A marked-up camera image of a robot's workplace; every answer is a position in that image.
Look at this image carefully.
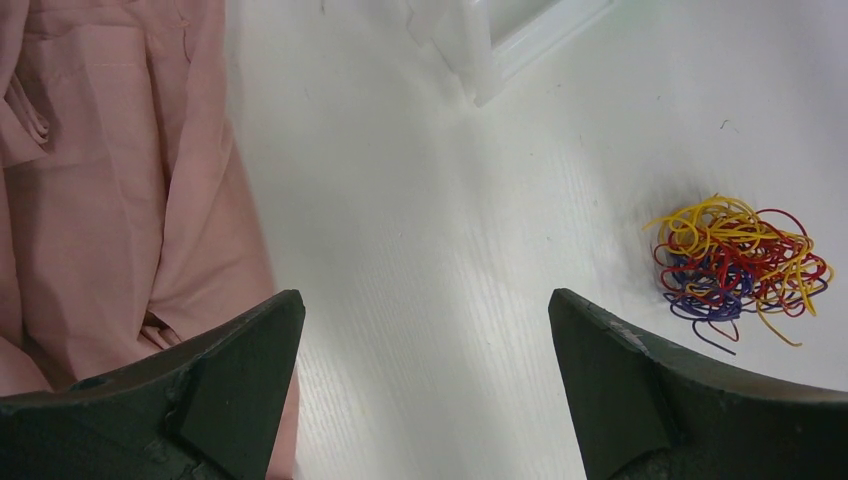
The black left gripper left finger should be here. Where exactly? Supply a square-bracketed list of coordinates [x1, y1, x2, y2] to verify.
[1, 290, 306, 479]

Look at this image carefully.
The clear plastic bin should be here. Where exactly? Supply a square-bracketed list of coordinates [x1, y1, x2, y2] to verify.
[407, 0, 616, 107]

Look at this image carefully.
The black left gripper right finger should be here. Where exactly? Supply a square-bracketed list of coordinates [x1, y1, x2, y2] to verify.
[548, 289, 847, 479]

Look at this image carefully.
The pink cloth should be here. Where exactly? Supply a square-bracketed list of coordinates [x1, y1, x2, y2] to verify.
[0, 0, 301, 480]

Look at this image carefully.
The yellow cable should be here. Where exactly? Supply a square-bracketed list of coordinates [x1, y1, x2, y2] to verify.
[642, 194, 836, 348]

